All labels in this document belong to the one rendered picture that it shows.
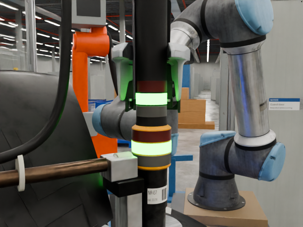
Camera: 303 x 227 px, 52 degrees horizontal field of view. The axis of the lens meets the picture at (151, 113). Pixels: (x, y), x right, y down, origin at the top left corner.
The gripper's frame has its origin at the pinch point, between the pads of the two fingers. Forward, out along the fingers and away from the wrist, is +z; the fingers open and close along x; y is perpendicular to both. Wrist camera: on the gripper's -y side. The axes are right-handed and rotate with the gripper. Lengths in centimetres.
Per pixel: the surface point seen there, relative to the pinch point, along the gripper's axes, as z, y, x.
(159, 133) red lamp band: -1.0, 8.7, -1.2
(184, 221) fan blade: -24.8, 28.7, -5.1
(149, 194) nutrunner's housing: -1.3, 15.2, -0.2
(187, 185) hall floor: -388, 143, -25
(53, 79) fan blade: -11.2, 3.1, 13.8
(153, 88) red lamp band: -1.3, 4.1, -0.6
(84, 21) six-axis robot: -364, -74, 109
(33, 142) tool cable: 4.4, 8.8, 9.7
